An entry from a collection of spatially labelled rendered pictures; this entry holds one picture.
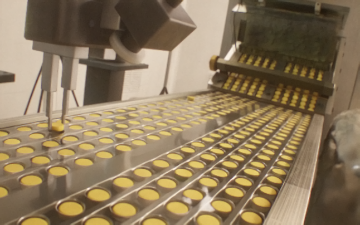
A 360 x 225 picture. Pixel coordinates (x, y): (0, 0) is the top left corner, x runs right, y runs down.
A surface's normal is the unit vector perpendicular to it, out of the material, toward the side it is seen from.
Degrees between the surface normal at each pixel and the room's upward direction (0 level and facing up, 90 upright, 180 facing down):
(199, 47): 90
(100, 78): 90
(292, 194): 0
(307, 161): 0
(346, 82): 90
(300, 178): 0
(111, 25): 90
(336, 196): 59
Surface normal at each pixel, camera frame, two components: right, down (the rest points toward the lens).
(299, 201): 0.16, -0.96
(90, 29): 0.86, 0.26
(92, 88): -0.32, 0.18
